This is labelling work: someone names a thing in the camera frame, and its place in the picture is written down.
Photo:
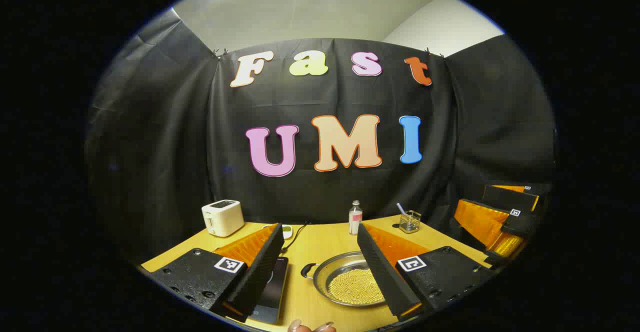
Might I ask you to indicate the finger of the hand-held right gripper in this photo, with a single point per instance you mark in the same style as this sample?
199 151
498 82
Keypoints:
480 222
510 198

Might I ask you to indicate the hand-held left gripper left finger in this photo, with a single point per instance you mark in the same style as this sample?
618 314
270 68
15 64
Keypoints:
260 272

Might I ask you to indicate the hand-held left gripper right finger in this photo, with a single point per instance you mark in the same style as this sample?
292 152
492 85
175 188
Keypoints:
380 272

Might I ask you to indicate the black induction cooktop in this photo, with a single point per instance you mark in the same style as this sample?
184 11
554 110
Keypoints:
277 287

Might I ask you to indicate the white divided dish of beans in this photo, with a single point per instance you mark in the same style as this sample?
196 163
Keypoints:
287 232

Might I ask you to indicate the clear square holder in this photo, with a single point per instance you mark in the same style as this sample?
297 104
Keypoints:
410 223

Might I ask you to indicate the clear bottle with pink label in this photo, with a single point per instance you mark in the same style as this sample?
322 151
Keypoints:
355 219

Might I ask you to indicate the white toaster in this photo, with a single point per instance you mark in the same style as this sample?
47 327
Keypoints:
222 219

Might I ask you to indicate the striped straw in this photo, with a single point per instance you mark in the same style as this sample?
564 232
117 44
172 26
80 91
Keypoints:
401 208

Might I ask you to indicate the black backdrop cloth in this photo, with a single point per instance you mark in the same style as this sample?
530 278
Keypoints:
175 147

